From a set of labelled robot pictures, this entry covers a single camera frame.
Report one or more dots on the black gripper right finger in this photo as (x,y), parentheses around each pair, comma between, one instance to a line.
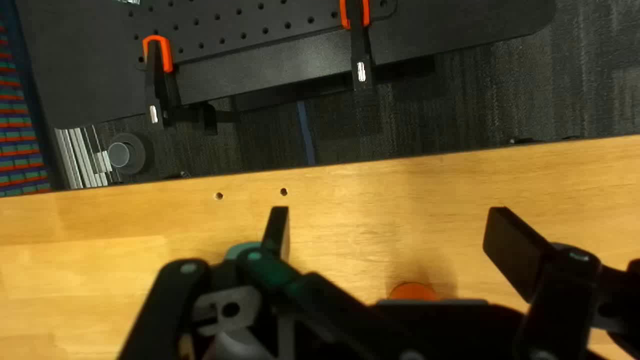
(516,251)

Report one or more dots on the orange black clamp near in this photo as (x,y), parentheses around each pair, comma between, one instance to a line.
(160,91)

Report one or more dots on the orange plastic cup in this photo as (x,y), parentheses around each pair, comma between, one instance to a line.
(413,291)

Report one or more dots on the orange black clamp far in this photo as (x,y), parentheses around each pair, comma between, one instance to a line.
(355,19)

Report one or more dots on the orange black clamp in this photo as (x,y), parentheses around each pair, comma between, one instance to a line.
(355,19)
(160,91)

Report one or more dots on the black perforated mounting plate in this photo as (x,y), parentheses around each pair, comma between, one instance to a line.
(87,54)

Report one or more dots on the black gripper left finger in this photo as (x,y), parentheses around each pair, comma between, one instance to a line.
(276,233)

